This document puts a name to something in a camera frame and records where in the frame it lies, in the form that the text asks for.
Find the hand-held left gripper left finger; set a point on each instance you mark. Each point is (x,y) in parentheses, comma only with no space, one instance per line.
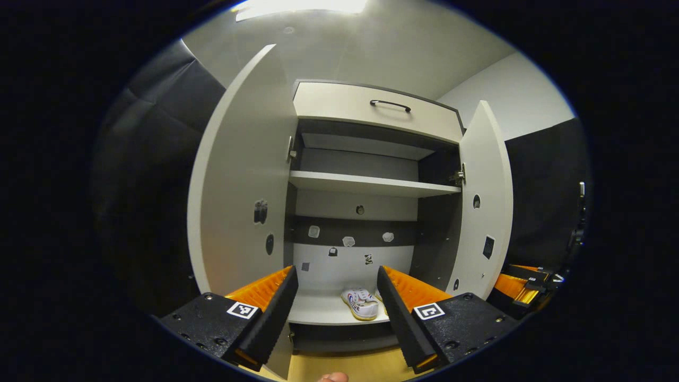
(273,318)

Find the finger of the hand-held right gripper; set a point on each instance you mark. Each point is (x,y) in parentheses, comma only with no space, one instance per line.
(509,286)

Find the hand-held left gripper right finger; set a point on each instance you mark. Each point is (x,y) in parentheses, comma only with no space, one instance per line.
(406,326)

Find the white shoe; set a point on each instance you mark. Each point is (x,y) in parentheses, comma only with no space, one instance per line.
(363,307)

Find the white shoe cabinet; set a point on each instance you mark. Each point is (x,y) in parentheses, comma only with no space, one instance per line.
(350,265)

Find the white cabinet door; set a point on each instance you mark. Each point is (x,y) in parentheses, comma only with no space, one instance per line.
(485,170)
(238,159)

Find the metal door hinge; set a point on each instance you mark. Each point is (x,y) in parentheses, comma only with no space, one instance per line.
(290,154)
(460,175)

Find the white cabinet shelf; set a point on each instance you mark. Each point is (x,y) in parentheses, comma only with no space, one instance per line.
(371,184)

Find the white cabinet drawer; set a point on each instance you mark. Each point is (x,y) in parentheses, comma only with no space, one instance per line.
(329,101)

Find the ceiling light panel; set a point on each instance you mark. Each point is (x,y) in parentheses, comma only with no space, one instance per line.
(299,6)

